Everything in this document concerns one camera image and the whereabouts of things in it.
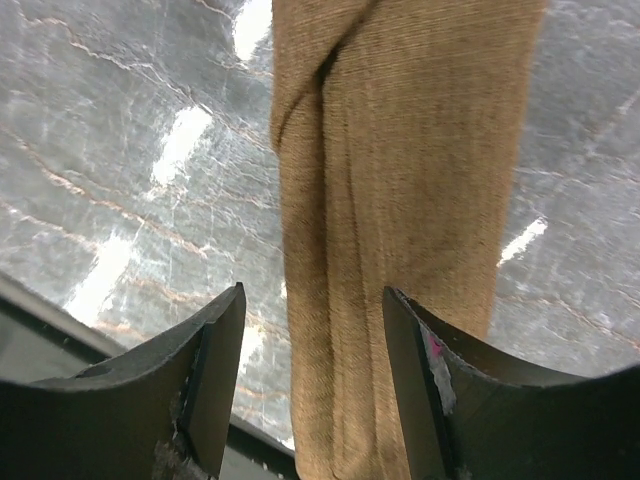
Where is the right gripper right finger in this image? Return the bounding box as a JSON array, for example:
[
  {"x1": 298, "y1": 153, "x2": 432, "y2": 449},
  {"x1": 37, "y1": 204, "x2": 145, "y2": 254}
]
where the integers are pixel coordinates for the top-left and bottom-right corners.
[{"x1": 382, "y1": 287, "x2": 639, "y2": 479}]

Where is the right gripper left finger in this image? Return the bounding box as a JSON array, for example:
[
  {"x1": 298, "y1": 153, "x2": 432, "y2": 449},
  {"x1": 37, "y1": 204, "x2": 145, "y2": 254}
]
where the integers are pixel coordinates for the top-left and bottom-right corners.
[{"x1": 1, "y1": 283, "x2": 246, "y2": 479}]

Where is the brown cloth napkin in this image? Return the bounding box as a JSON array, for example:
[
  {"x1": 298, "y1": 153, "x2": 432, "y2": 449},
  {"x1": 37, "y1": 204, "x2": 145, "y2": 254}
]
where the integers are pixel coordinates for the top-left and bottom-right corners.
[{"x1": 271, "y1": 0, "x2": 545, "y2": 479}]

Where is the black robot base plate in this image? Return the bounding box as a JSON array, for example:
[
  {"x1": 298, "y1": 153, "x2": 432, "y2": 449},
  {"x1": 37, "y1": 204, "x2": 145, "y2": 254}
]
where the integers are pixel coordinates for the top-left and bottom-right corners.
[{"x1": 0, "y1": 274, "x2": 296, "y2": 480}]

